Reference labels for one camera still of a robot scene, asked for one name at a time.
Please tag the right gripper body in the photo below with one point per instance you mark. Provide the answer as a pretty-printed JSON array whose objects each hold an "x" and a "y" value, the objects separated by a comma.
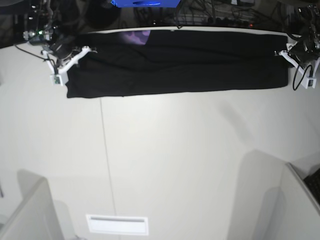
[{"x": 59, "y": 47}]

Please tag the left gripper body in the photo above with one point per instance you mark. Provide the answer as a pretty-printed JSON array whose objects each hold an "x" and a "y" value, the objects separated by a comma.
[{"x": 304, "y": 51}]

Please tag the black T-shirt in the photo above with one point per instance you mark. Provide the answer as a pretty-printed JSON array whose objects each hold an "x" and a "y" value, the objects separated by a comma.
[{"x": 155, "y": 62}]

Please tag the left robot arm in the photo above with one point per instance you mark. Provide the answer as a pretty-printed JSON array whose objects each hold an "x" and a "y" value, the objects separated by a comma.
[{"x": 300, "y": 20}]

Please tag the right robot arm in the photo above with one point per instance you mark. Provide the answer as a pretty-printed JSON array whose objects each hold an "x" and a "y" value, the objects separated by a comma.
[{"x": 52, "y": 25}]

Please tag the blue box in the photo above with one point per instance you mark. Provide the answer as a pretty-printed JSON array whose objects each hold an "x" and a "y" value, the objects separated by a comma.
[{"x": 145, "y": 3}]

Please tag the black power strip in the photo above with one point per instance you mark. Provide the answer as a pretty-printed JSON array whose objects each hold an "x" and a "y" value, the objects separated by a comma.
[{"x": 227, "y": 22}]

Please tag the black keyboard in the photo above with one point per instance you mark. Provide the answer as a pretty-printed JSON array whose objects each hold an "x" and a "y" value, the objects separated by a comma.
[{"x": 313, "y": 184}]

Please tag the white right partition panel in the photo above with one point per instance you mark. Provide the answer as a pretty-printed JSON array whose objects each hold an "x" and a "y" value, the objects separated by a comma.
[{"x": 296, "y": 213}]

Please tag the white partition panel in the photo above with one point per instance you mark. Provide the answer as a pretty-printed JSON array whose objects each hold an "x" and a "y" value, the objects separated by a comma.
[
  {"x": 296, "y": 213},
  {"x": 35, "y": 218}
]

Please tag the white left partition panel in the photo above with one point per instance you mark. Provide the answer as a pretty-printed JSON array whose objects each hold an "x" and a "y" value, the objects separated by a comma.
[{"x": 35, "y": 218}]

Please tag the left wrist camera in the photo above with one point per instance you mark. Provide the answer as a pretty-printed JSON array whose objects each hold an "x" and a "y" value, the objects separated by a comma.
[{"x": 309, "y": 82}]

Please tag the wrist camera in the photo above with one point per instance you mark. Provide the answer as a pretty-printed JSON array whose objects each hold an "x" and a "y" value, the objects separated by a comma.
[
  {"x": 309, "y": 82},
  {"x": 59, "y": 79}
]

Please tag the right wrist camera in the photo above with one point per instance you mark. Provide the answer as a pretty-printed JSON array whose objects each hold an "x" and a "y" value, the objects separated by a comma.
[{"x": 59, "y": 79}]

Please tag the white table cable slot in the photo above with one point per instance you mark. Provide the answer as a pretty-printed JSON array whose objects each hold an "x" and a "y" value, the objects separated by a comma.
[{"x": 118, "y": 225}]

